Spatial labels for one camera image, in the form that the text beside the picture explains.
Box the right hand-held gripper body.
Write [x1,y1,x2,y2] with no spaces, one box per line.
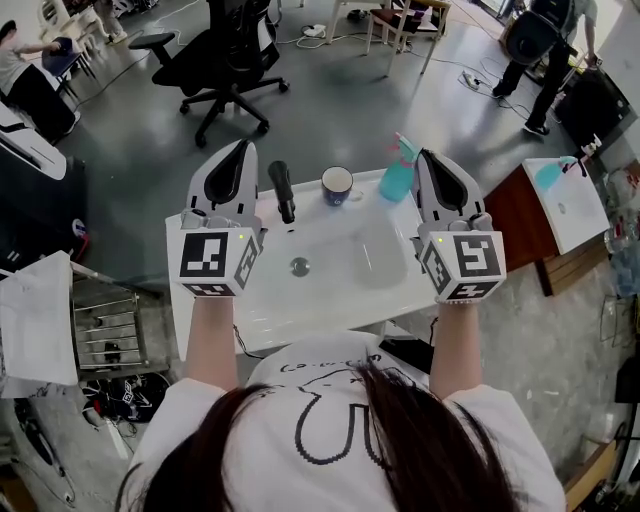
[411,211,508,305]

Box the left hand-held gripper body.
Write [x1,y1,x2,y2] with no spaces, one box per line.
[165,199,265,299]

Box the person's right forearm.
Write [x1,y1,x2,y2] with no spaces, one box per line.
[428,299,486,401]

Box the person's left forearm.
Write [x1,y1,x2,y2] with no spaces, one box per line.
[185,294,241,392]

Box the white sink basin on cabinet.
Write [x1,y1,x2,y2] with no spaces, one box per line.
[521,155,613,256]

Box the white sink counter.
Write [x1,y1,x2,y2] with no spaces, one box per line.
[164,168,442,359]

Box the teal spray bottle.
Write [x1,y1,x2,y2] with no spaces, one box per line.
[534,155,579,191]
[377,131,423,204]

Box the black faucet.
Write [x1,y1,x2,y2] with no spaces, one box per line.
[267,160,298,225]

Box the brown wooden cabinet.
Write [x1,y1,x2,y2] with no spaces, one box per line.
[483,167,610,297]

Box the dark blue mug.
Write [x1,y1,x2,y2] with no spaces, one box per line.
[320,165,366,208]

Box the black office chair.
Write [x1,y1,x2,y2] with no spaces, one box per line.
[128,0,292,149]

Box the person's white printed t-shirt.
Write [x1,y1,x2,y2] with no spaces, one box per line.
[127,329,569,512]

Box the black equipment case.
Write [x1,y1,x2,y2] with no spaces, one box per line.
[556,68,632,147]

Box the wooden chair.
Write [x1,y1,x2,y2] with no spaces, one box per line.
[364,0,452,77]

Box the white and black machine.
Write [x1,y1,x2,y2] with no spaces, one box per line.
[0,102,69,182]

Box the white cloth bag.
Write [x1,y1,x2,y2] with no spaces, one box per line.
[0,250,80,399]

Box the white chair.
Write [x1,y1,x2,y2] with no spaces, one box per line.
[36,0,102,51]

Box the metal wire rack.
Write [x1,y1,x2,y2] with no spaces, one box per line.
[69,263,170,374]

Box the pile of black cables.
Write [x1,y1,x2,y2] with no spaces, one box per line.
[81,371,172,427]

